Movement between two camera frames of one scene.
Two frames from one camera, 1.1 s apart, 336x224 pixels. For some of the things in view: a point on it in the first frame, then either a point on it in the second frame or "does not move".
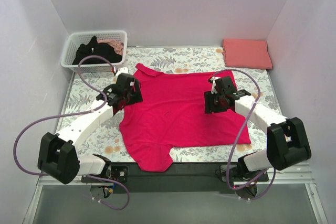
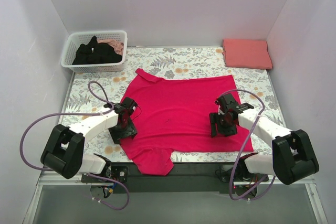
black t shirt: x=95 y=48 does not move
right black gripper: x=210 y=103 -> x=222 y=130
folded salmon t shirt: x=250 y=53 does not move
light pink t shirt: x=118 y=45 does not move
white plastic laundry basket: x=74 y=41 does not move
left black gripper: x=135 y=96 -> x=123 y=132
